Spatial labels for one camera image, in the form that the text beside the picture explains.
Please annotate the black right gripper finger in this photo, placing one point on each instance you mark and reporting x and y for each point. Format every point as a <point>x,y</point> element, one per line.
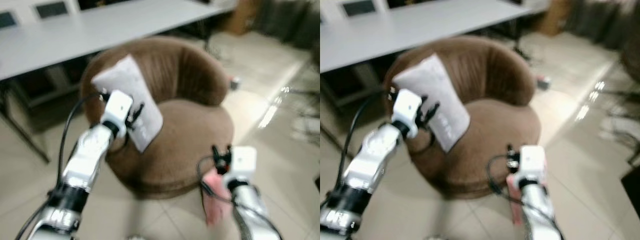
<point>510,148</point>
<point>215,149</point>
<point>228,149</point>

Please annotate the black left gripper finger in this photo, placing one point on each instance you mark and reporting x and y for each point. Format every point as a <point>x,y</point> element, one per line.
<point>139,109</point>
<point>433,110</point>

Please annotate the light grey rectangular pillow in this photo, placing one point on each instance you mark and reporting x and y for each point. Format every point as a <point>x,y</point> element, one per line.
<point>435,80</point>
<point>131,82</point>

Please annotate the pink soft cloth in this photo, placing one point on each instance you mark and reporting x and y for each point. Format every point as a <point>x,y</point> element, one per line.
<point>515,197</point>
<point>216,200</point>

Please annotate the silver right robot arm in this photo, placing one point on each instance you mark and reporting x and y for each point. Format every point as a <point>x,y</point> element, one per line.
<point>250,210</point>
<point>540,210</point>

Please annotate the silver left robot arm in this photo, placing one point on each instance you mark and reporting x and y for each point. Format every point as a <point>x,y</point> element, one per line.
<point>372,160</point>
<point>87,160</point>

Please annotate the brown round upholstered armchair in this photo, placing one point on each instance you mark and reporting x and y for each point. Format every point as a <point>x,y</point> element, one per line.
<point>190,130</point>
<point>495,130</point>

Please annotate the black chair base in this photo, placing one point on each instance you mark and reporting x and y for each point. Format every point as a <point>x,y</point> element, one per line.
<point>305,120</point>
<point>622,125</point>

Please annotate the long white table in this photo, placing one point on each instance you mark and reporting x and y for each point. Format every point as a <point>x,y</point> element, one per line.
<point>430,27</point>
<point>100,30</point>

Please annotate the dark flat screen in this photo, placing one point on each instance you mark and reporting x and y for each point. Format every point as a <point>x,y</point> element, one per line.
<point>359,7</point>
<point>51,10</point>
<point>410,3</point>
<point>102,4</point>
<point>7,20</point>

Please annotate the black box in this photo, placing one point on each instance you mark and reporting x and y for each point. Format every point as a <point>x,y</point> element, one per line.
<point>631,186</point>

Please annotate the brown wooden cabinet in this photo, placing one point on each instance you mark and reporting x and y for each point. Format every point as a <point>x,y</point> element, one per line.
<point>242,15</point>
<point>552,15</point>

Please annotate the dark curtain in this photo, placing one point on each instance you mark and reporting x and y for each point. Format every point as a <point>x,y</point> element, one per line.
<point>290,22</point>
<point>600,22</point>

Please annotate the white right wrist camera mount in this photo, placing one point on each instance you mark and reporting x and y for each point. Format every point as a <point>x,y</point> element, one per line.
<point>531,162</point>
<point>241,162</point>

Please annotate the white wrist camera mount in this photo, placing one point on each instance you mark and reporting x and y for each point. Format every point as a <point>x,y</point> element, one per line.
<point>531,162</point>
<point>241,162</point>
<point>406,107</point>
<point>117,107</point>

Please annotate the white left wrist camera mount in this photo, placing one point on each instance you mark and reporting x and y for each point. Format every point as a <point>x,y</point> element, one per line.
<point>117,107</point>
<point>406,107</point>

